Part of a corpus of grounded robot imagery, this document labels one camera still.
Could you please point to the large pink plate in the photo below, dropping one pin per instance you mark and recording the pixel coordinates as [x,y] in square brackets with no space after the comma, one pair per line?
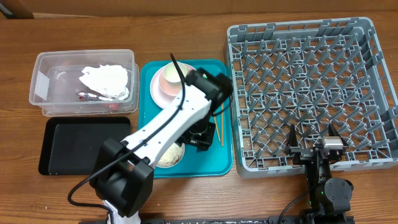
[159,97]

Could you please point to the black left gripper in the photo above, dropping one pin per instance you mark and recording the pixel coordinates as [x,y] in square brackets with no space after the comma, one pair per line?
[204,142]

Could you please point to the grey bowl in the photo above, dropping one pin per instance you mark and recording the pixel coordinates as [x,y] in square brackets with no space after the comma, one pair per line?
[174,155]

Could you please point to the cooked white rice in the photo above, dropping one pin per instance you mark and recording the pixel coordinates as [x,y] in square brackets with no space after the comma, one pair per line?
[170,155]

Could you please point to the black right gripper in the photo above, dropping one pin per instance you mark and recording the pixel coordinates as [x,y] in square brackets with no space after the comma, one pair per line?
[303,153]

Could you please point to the small pink plate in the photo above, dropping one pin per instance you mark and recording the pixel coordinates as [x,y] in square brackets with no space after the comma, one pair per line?
[171,89]

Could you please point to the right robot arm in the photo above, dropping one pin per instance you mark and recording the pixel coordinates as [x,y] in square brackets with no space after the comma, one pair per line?
[329,196]

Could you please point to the red snack wrapper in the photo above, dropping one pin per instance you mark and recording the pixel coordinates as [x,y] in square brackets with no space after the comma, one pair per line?
[93,97]

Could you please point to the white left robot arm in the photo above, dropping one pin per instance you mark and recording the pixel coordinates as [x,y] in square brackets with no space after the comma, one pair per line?
[124,171]

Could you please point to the teal plastic tray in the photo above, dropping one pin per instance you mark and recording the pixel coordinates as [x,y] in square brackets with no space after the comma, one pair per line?
[217,160]

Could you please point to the cream cup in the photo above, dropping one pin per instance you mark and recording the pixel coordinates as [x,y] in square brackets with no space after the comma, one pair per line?
[171,74]

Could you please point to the black tray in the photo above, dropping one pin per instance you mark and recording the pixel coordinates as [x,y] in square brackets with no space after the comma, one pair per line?
[71,144]

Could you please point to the grey dishwasher rack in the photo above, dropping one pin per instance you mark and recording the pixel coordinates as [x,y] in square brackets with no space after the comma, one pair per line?
[310,74]

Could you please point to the white tissue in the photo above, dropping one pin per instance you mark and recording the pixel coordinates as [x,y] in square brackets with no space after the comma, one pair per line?
[109,81]

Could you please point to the wooden chopstick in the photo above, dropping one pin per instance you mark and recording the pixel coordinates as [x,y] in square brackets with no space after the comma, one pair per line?
[217,129]
[222,124]

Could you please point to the clear plastic bin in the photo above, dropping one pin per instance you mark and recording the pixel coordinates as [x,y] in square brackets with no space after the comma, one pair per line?
[55,82]

